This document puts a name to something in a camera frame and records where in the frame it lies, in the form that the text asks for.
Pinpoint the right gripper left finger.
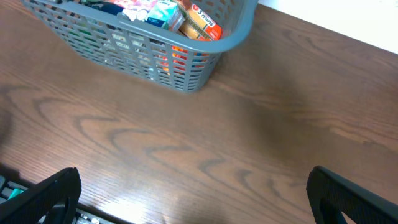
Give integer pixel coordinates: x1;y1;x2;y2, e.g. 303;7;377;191
1;167;81;224

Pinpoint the San Remo spaghetti packet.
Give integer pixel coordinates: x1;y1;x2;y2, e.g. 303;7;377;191
175;0;223;41

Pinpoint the orange medicine box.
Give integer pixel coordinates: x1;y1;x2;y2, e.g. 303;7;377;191
155;45;211;77

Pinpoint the blue Kleenex tissue multipack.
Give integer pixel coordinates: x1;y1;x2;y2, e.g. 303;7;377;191
77;0;186;34

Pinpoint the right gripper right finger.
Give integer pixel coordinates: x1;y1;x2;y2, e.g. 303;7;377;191
306;166;397;224

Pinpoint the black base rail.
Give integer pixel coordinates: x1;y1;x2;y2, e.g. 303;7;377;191
1;172;126;223

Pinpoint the grey plastic basket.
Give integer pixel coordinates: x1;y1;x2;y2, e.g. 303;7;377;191
22;0;257;92

